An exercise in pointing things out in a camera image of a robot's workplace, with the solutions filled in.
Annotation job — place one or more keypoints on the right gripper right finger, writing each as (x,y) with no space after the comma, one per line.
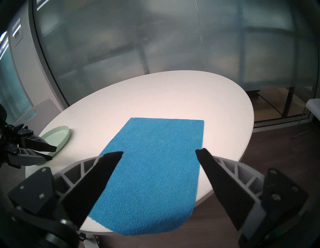
(225,185)

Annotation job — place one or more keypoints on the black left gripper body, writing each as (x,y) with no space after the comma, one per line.
(11,145)

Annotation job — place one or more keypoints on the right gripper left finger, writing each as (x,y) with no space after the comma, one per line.
(92,180)

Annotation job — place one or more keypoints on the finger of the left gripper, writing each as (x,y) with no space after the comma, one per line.
(30,157)
(37,143)

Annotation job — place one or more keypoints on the blue microfibre napkin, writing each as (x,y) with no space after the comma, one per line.
(160,160)

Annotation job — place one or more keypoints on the pale green plate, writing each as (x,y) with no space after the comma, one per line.
(58,136)

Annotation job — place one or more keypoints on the white chair with metal legs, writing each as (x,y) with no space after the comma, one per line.
(313,106)
(46,110)

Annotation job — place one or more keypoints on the metal shelving rack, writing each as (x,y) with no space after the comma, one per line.
(288,105)

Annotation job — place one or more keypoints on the white QR code sign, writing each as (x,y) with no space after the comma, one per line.
(17,33)

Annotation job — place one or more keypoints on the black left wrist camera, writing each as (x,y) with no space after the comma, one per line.
(3,113)

